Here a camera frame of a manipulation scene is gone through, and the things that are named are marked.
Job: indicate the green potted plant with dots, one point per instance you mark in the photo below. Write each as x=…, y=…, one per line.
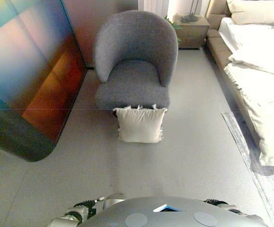
x=172, y=23

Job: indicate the silver left robot leg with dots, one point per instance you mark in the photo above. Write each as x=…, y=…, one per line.
x=113, y=201

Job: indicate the wooden nightstand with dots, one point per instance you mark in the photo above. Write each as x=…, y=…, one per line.
x=193, y=32

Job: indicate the dark left robot hand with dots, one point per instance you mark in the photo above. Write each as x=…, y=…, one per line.
x=90, y=205

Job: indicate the white tasselled cushion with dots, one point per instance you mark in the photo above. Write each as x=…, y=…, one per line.
x=140, y=126

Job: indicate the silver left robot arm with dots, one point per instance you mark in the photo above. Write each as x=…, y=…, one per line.
x=67, y=216

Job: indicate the grey fabric tub armchair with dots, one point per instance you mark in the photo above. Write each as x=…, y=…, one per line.
x=132, y=80

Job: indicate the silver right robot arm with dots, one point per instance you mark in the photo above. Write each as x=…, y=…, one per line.
x=242, y=212

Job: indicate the silver robot torso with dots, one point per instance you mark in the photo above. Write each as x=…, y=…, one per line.
x=170, y=216

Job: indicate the dark floor lamp base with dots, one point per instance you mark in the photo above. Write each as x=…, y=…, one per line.
x=190, y=18

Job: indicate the cream bed pillow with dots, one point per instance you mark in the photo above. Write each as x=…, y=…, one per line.
x=253, y=11

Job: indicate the white bed sheet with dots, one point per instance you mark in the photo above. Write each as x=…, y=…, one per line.
x=259, y=45

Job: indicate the tan upholstered bed frame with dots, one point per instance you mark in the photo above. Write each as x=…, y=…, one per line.
x=218, y=50

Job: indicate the glossy dark cabinet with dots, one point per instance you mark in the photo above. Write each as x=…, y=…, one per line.
x=28, y=71

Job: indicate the white curtain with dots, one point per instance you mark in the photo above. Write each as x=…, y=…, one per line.
x=153, y=7

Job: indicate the dark right robot hand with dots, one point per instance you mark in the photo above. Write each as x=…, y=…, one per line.
x=216, y=202

